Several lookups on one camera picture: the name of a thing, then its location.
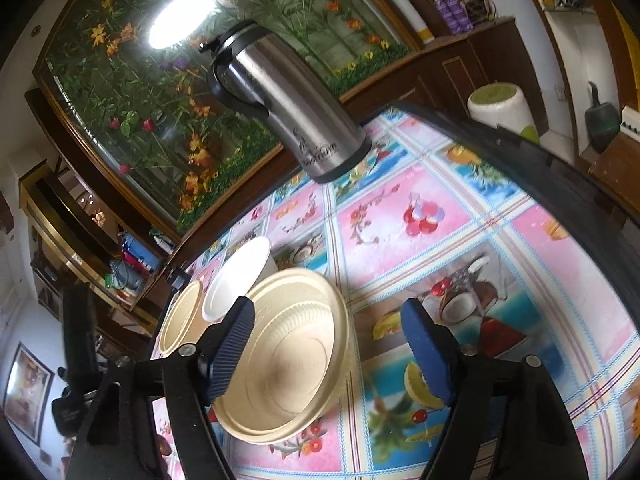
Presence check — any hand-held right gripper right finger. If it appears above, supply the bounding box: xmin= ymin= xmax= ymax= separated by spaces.
xmin=400 ymin=298 xmax=591 ymax=480

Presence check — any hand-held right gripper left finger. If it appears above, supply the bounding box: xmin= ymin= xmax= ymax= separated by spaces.
xmin=65 ymin=296 xmax=257 ymax=480

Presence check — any beige plastic bowl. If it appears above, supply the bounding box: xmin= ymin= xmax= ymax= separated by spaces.
xmin=159 ymin=280 xmax=208 ymax=356
xmin=212 ymin=267 xmax=358 ymax=445

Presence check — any small white foam bowl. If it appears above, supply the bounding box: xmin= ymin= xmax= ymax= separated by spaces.
xmin=201 ymin=236 xmax=278 ymax=322

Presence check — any blue detergent bottle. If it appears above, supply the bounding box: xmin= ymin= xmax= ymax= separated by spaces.
xmin=120 ymin=242 xmax=151 ymax=263

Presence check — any printed cartoon tablecloth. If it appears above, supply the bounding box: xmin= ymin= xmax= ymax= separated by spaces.
xmin=150 ymin=105 xmax=640 ymax=480

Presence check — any stainless steel thermos jug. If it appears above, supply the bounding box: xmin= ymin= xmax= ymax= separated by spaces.
xmin=199 ymin=19 xmax=373 ymax=184

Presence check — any white green-topped stool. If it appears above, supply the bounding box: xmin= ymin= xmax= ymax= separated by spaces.
xmin=467 ymin=84 xmax=541 ymax=143

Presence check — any wooden side table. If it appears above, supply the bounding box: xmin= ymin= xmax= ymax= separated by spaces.
xmin=587 ymin=135 xmax=640 ymax=231

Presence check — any dark green jug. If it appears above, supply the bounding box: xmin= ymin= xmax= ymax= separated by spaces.
xmin=585 ymin=81 xmax=621 ymax=153

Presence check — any white power strip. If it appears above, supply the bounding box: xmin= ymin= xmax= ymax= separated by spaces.
xmin=620 ymin=105 xmax=640 ymax=138

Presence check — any framed wall picture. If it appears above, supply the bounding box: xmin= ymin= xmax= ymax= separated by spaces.
xmin=2 ymin=342 xmax=55 ymax=445

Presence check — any flower wall mural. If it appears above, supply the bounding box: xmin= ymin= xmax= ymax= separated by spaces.
xmin=32 ymin=0 xmax=416 ymax=233

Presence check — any black wire basket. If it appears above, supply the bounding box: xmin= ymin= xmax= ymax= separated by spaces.
xmin=465 ymin=0 xmax=496 ymax=23

